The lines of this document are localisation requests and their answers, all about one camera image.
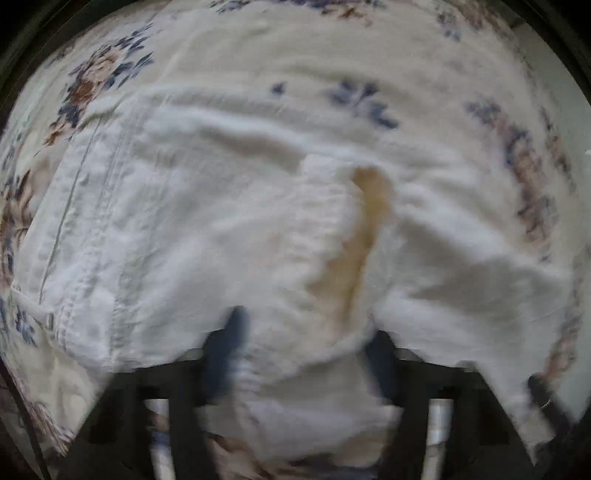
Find white pants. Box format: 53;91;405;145
10;85;585;459

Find black power adapter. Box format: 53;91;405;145
527;374;574;439

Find floral fleece blanket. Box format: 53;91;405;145
1;1;590;479

